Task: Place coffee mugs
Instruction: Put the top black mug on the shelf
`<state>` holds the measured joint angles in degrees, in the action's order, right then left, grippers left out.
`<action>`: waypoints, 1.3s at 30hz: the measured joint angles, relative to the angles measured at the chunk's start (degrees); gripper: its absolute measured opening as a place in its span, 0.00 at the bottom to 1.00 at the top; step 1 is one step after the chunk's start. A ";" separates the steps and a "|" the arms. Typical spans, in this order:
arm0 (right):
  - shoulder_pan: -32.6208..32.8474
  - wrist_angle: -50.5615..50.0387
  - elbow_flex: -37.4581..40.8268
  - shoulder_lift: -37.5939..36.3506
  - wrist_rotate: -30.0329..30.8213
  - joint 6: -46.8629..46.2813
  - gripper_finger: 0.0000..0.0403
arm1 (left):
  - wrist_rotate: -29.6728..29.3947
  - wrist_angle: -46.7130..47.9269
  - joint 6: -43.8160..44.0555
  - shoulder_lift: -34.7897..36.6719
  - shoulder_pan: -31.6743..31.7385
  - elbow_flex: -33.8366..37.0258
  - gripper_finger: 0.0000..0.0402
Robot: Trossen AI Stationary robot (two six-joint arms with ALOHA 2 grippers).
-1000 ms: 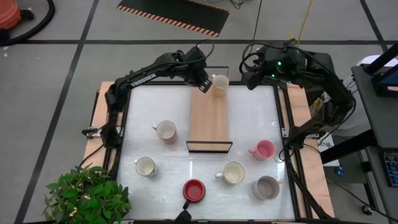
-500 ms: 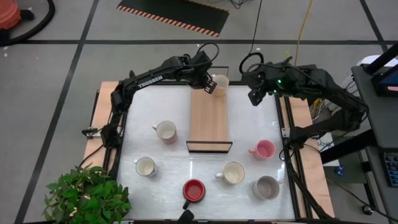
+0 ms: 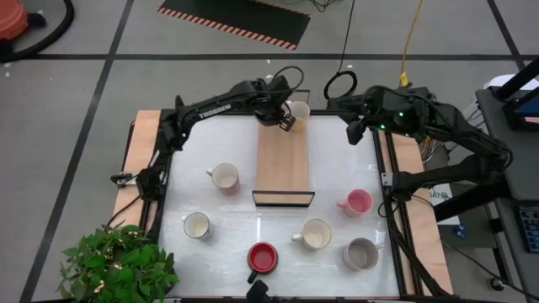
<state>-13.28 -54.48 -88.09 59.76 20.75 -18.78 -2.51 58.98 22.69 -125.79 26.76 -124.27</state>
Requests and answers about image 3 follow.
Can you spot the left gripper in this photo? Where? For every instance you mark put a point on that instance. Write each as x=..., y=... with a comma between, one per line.
x=278, y=101

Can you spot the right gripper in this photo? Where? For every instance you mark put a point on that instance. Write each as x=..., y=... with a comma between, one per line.
x=393, y=111

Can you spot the peach coffee mug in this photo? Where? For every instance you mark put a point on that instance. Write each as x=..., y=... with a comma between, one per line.
x=301, y=111

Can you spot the pink coffee mug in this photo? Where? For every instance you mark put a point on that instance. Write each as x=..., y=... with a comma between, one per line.
x=358, y=203

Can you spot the white mug pink outside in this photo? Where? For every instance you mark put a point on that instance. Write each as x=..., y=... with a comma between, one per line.
x=225, y=176

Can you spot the cream coffee mug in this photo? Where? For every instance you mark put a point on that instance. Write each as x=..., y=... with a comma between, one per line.
x=316, y=234

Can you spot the grey coffee mug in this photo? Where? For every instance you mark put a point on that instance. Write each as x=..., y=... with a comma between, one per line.
x=361, y=254

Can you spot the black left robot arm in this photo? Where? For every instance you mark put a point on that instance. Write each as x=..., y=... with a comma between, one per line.
x=215, y=110

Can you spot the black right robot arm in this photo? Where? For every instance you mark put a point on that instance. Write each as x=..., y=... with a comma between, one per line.
x=467, y=132

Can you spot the black equipment box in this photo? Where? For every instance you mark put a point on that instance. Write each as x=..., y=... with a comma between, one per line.
x=337, y=103

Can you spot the wooden side board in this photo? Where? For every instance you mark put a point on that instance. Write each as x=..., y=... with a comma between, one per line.
x=145, y=126
x=406, y=155

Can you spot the yellow tag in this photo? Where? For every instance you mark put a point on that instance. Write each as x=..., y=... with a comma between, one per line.
x=403, y=79

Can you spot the white printed paper sheet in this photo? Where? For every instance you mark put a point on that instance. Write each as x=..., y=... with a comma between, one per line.
x=442, y=195

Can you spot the black hazard-striped floor mat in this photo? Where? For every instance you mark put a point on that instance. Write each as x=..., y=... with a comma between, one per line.
x=236, y=17

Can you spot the small white mug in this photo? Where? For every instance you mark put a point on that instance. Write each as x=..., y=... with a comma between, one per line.
x=197, y=226

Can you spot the small blue object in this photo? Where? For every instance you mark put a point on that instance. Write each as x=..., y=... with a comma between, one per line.
x=462, y=232

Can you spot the white object behind desk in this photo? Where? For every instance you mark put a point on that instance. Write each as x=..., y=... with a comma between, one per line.
x=492, y=82

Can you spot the black monitor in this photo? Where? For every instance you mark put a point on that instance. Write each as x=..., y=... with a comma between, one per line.
x=520, y=118

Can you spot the dark grey desk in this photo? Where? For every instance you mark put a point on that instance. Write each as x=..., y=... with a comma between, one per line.
x=522, y=168

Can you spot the small black object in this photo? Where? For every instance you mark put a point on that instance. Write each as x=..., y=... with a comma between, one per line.
x=257, y=292

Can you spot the black keyboard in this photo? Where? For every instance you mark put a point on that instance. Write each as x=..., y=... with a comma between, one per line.
x=531, y=227

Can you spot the black caster wheel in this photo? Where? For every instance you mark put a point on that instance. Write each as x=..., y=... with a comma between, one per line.
x=497, y=284

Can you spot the green leafy plant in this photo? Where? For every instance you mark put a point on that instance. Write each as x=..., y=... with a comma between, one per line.
x=118, y=265

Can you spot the red vacuum cleaner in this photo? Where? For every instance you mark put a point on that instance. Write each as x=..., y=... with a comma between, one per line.
x=10, y=19

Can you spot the black table frame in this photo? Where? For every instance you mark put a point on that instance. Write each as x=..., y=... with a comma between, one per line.
x=328, y=113

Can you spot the wooden shelf black frame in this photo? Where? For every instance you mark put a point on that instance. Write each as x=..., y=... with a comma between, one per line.
x=282, y=160

